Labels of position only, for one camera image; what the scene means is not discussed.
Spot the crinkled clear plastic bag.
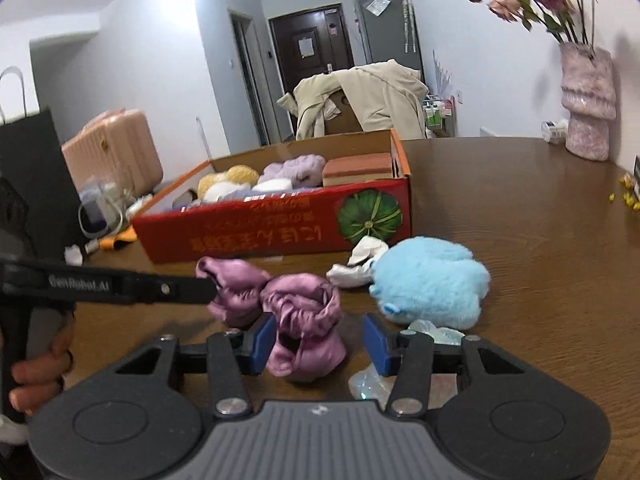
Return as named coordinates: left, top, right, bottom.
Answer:
left=348, top=314, right=464, bottom=418

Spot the light blue plush toy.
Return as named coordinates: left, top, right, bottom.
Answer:
left=369, top=236, right=490, bottom=330

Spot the purple satin scrunchie cloth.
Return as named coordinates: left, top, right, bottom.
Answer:
left=195, top=257, right=347, bottom=382

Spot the white cloth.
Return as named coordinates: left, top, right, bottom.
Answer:
left=326, top=235, right=390, bottom=289

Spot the yellow white plush toy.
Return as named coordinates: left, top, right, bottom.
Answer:
left=196, top=165, right=259, bottom=204

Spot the brown rectangular sponge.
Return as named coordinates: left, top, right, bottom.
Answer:
left=322, top=153, right=394, bottom=186

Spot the lavender cloth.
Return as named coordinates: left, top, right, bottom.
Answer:
left=168, top=190, right=259, bottom=211

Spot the lilac fluffy towel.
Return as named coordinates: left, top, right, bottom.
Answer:
left=258, top=154, right=326, bottom=188

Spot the person's left hand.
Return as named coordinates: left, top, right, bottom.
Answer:
left=9, top=312, right=75, bottom=416

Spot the crumpled white tissue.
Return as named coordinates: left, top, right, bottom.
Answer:
left=64, top=245, right=84, bottom=266

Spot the orange folded cloth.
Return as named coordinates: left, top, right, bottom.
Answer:
left=99, top=226, right=138, bottom=252

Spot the black paper shopping bag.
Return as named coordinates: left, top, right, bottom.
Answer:
left=0, top=65, right=87, bottom=264

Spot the red cardboard box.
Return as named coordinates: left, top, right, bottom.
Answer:
left=132, top=130, right=412, bottom=264

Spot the pink hard-shell suitcase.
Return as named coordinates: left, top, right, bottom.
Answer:
left=62, top=108, right=164, bottom=197

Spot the beige coat on chair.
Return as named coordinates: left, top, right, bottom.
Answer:
left=277, top=60, right=428, bottom=140

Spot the pink ceramic vase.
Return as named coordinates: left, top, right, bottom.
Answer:
left=560, top=42, right=617, bottom=162

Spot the dark brown entrance door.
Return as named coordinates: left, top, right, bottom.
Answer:
left=269, top=3, right=355, bottom=92

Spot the grey refrigerator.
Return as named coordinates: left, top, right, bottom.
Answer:
left=355, top=0, right=423, bottom=72

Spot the white charging cable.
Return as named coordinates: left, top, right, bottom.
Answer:
left=77, top=194, right=126, bottom=240

